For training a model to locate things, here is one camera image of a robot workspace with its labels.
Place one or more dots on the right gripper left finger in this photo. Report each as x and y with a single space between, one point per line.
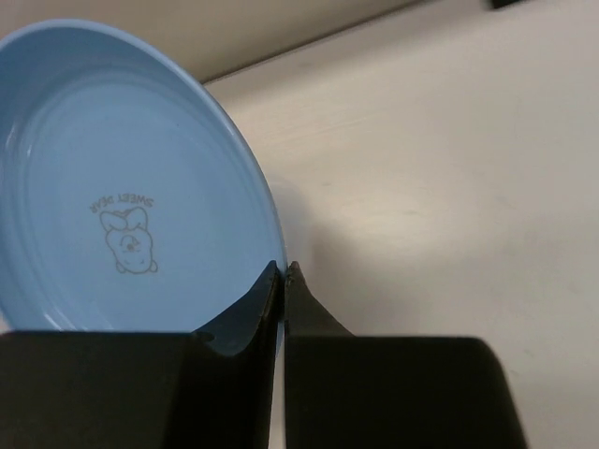
208 388

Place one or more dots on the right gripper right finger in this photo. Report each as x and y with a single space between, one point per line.
348 391

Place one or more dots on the blue plate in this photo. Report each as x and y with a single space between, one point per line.
130 201

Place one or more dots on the white table board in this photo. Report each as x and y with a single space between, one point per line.
436 172

